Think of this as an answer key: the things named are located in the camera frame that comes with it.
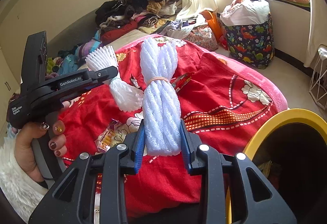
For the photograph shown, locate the large white foam net bundle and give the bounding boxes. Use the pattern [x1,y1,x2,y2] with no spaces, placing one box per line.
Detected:
[140,38,181,156]

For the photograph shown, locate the small white foam net bundle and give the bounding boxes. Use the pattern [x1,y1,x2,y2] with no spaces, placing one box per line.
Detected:
[85,45,143,112]

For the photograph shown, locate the white fluffy sleeve forearm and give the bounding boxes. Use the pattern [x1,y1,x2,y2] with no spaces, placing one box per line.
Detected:
[0,137,48,223]

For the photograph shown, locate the yellow rimmed black trash bin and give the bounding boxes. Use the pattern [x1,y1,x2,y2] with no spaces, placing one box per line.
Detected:
[226,108,326,223]

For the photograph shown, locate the left hand painted nails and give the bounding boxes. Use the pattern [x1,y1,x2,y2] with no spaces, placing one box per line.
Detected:
[15,119,67,183]

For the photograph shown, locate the orange yellow snack packet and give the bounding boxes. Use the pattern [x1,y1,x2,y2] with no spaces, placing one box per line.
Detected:
[95,119,123,153]

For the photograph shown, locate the red floral blanket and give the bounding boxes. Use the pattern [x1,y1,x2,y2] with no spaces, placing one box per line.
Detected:
[59,36,288,218]

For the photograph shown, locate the striped purple blue pillow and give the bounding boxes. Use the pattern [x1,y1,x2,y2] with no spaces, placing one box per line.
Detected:
[74,30,102,64]

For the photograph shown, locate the red snack wrapper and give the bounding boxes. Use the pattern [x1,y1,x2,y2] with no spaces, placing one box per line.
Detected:
[171,72,194,93]

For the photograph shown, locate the small dark candy wrapper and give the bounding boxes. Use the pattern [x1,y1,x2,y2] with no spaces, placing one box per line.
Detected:
[130,74,142,90]

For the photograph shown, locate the grey headboard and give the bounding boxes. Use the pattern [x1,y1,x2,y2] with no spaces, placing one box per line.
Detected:
[47,10,97,57]

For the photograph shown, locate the floral pink fabric bag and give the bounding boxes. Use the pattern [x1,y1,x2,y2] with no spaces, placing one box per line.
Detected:
[184,25,219,51]

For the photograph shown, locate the lavender white clothes heap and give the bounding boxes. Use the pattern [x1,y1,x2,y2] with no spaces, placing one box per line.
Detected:
[157,14,207,40]

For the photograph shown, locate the dinosaur print laundry basket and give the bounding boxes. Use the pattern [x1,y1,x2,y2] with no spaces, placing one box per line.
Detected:
[219,15,275,69]

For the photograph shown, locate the orange bag beside bed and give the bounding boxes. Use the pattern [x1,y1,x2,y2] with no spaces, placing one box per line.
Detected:
[201,10,226,48]

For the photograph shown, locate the dark clothes pile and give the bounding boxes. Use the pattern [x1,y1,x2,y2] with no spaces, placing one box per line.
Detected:
[95,0,180,26]

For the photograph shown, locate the white bag in basket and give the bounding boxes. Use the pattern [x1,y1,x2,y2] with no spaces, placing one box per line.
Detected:
[219,0,270,26]

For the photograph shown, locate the right cream curtain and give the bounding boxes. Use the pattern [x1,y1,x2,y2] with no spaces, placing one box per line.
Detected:
[304,0,327,67]

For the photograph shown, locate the white wire side table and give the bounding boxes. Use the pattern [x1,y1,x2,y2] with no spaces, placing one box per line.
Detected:
[309,45,327,111]

